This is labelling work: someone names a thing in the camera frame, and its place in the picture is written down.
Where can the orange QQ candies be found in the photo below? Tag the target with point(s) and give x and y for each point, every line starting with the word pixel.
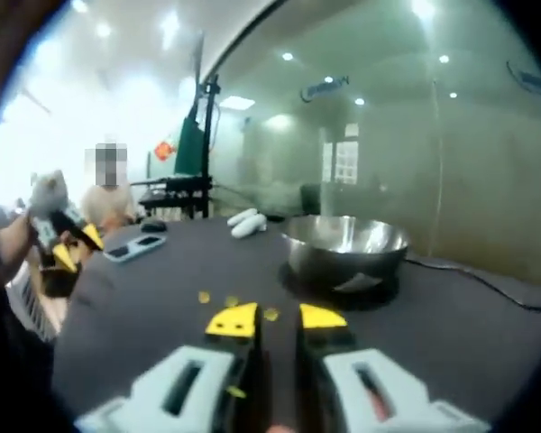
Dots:
pixel 204 297

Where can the stainless steel bowl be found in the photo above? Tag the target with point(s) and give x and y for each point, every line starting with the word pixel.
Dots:
pixel 347 252

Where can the person's right hand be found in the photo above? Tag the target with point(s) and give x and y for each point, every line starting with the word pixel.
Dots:
pixel 280 428

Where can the white striped cloth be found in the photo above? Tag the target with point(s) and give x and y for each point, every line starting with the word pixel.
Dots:
pixel 27 302

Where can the black computer mouse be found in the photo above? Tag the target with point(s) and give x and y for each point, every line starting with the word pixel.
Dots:
pixel 153 225

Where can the dark grey table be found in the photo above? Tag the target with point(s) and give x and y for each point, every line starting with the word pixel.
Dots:
pixel 433 352

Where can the green cloth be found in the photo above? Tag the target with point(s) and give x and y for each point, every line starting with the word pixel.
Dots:
pixel 190 144

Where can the black metal stand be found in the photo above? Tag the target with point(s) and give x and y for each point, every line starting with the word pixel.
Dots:
pixel 209 135

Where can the white handheld controller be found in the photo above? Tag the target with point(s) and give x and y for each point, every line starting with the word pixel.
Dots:
pixel 241 217
pixel 250 227

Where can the black frame table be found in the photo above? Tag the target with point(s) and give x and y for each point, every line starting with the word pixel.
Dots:
pixel 176 187

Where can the red wall sign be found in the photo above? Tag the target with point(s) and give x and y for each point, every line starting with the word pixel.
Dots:
pixel 164 149

